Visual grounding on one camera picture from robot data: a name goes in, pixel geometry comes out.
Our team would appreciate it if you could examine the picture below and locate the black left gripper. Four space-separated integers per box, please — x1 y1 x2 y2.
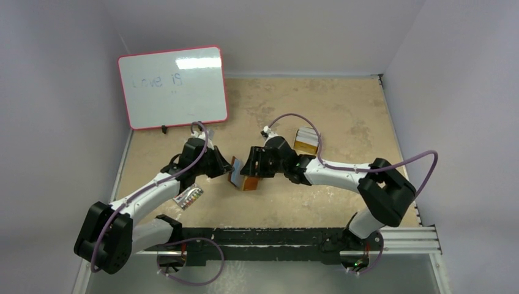
193 146 234 179

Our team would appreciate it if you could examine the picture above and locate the brown leather card holder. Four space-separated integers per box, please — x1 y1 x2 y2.
228 156 262 191

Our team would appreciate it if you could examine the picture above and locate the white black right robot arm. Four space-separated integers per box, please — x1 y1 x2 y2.
240 136 417 249

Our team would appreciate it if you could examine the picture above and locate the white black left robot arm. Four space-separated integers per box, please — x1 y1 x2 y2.
73 138 234 274

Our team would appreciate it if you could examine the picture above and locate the beige oval card tray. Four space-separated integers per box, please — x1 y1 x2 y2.
293 133 320 155

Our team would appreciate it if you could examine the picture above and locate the pack of coloured markers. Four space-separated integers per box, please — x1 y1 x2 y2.
173 183 204 210

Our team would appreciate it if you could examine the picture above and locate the pink framed whiteboard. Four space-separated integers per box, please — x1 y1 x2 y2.
117 45 229 130

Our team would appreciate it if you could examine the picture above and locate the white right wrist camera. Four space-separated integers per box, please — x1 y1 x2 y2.
261 126 278 141

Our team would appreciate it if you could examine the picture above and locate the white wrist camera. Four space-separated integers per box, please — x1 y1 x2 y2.
191 131 207 141
261 126 278 141

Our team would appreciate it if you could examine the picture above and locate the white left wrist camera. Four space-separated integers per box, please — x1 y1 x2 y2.
191 131 207 141

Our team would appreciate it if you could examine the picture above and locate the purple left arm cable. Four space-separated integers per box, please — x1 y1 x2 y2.
89 121 226 287

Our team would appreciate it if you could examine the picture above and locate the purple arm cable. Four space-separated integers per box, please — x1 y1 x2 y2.
263 113 439 277
89 121 226 287

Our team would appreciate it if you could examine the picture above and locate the aluminium rail frame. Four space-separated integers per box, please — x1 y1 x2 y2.
83 225 442 269

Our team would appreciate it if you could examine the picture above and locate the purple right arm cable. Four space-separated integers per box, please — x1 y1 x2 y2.
263 113 439 277

